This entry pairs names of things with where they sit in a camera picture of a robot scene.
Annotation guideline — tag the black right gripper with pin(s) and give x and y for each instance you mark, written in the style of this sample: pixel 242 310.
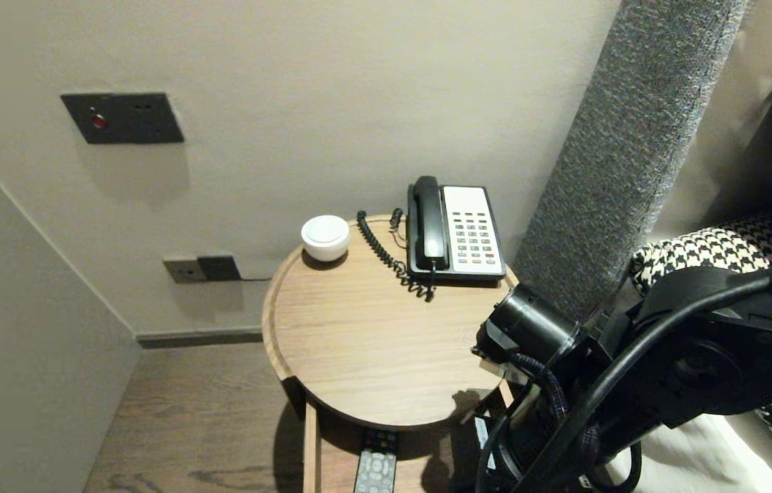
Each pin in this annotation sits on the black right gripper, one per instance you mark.
pixel 499 452

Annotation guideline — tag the black remote with coloured buttons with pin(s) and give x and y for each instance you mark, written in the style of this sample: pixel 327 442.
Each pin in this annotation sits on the black remote with coloured buttons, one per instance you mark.
pixel 375 469

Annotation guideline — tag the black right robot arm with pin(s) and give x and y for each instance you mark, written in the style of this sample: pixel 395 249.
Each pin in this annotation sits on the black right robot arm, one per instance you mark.
pixel 714 356

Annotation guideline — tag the round wooden nightstand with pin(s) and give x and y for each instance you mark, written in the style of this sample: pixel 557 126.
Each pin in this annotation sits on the round wooden nightstand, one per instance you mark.
pixel 372 342

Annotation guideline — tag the white bed sheet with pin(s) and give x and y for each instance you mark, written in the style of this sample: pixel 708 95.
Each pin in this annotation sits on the white bed sheet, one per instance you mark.
pixel 701 465

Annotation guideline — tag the black and white desk telephone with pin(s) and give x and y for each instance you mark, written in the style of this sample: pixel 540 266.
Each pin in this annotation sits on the black and white desk telephone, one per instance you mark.
pixel 472 234

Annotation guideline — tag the black telephone handset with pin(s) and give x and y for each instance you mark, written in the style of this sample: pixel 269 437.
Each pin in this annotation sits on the black telephone handset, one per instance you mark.
pixel 429 224

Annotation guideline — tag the white round puck device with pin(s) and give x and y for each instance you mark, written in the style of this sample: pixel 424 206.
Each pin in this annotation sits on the white round puck device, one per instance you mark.
pixel 325 236

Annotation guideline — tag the houndstooth black and white pillow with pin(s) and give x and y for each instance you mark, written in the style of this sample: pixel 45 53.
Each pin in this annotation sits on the houndstooth black and white pillow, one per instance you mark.
pixel 714 250

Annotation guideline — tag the grey upholstered headboard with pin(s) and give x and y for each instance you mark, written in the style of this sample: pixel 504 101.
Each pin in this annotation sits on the grey upholstered headboard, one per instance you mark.
pixel 625 171

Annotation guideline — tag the brown skirting board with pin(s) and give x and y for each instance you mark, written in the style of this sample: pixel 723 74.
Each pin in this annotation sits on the brown skirting board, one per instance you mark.
pixel 201 337

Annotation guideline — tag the beige upholstered headboard panel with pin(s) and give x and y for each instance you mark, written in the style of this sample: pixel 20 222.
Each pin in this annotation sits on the beige upholstered headboard panel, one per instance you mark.
pixel 735 103

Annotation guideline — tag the grey wall socket plate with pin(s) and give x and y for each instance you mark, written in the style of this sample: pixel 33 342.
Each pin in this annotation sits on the grey wall socket plate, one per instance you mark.
pixel 183 270

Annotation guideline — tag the dark wall switch panel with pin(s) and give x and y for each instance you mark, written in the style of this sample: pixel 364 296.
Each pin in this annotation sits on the dark wall switch panel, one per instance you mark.
pixel 124 119

